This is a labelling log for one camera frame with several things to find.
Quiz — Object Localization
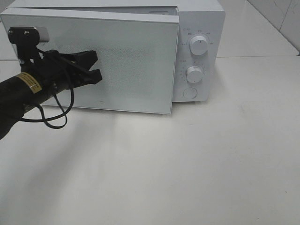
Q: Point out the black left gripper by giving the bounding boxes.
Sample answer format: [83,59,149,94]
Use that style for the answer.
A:
[16,45,102,94]

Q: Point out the white microwave door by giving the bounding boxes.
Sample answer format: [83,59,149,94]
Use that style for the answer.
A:
[1,8,179,114]

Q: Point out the white round door button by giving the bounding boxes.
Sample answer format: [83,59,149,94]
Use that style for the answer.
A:
[183,88,197,99]

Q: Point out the white microwave knob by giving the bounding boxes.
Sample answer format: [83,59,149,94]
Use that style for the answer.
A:
[186,66,203,83]
[189,33,209,56]

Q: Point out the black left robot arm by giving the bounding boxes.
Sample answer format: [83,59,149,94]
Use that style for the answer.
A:
[0,46,102,138]

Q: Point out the white microwave oven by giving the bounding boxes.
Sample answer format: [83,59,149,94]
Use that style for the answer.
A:
[0,0,225,103]

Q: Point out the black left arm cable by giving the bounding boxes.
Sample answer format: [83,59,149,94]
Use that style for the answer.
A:
[20,48,75,129]

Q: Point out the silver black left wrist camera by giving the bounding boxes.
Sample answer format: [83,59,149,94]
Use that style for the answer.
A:
[7,26,50,46]

